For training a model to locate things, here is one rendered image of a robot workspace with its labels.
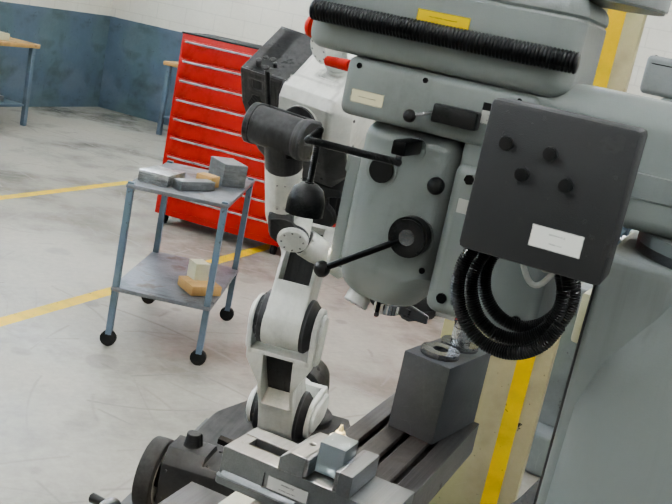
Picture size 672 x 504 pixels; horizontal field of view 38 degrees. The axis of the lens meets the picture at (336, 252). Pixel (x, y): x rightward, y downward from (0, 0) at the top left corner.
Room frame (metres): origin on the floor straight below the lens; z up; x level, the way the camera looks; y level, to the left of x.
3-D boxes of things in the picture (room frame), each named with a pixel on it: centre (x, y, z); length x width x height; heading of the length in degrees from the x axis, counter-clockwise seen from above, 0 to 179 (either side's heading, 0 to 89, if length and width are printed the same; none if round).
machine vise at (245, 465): (1.65, -0.05, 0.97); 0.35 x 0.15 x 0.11; 67
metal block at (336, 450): (1.64, -0.08, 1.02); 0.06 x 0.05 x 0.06; 157
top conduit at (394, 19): (1.58, -0.09, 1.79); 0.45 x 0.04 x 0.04; 68
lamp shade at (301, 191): (1.78, 0.07, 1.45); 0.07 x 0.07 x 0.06
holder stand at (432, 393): (2.14, -0.30, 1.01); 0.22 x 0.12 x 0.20; 149
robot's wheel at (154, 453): (2.40, 0.36, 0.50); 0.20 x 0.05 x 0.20; 169
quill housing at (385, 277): (1.72, -0.12, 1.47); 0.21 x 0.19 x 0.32; 158
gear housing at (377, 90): (1.71, -0.15, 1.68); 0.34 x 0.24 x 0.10; 68
